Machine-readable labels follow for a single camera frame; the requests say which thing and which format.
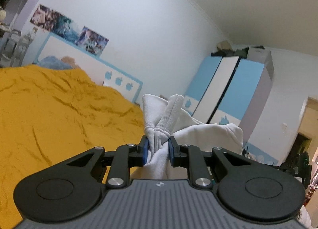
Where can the anime wall poster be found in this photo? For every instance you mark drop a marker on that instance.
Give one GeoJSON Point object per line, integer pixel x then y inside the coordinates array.
{"type": "Point", "coordinates": [52, 21]}

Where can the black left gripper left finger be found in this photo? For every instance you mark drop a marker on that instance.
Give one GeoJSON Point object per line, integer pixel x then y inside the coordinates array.
{"type": "Point", "coordinates": [73, 187]}

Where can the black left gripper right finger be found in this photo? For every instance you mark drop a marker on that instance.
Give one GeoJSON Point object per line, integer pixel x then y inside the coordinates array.
{"type": "Point", "coordinates": [245, 188]}

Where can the white small garment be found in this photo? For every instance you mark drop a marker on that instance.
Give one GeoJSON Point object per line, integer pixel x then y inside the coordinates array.
{"type": "Point", "coordinates": [166, 118]}

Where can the mustard yellow bed sheet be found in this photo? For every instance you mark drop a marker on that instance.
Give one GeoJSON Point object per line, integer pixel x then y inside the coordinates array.
{"type": "Point", "coordinates": [48, 116]}

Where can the white blue headboard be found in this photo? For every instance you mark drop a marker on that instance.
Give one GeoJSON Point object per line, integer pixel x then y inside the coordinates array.
{"type": "Point", "coordinates": [100, 71]}

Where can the grey shelf unit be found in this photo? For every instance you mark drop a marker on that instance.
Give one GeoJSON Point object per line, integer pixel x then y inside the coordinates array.
{"type": "Point", "coordinates": [12, 20]}

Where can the blue white wardrobe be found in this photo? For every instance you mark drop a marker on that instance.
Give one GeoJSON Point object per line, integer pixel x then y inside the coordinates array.
{"type": "Point", "coordinates": [229, 90]}

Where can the blue pillow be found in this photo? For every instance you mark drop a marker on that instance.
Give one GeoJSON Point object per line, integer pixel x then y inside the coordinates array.
{"type": "Point", "coordinates": [51, 62]}

